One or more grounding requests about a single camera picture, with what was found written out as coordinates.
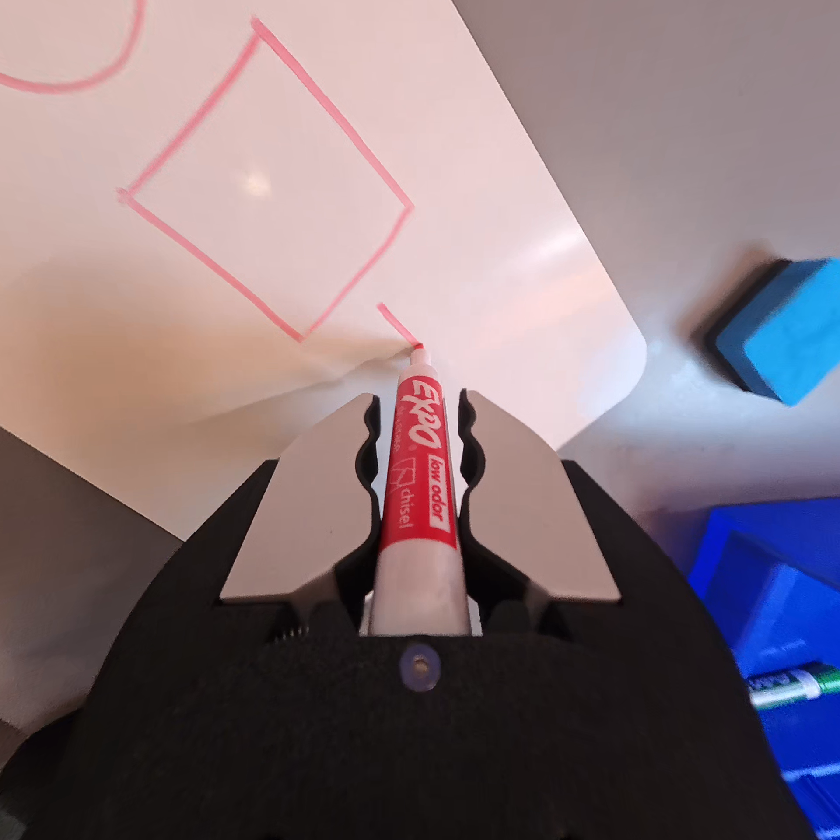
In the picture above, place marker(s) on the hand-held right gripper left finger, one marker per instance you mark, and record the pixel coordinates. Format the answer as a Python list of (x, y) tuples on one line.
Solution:
[(295, 525)]

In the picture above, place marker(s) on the blue whiteboard eraser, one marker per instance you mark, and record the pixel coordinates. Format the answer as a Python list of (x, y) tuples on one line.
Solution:
[(801, 335)]

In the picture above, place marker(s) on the blue plastic bin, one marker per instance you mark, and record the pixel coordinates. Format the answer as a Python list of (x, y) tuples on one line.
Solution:
[(788, 591)]

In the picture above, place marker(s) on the red dry-erase marker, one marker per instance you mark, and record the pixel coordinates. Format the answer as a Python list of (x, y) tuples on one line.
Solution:
[(420, 460)]

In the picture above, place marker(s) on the green dry-erase marker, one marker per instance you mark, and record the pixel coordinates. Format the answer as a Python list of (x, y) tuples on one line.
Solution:
[(794, 685)]

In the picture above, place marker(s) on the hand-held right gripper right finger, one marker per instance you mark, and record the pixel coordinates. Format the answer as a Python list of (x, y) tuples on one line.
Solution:
[(545, 525)]

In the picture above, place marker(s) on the white whiteboard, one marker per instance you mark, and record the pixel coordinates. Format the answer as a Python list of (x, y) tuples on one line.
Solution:
[(263, 131)]

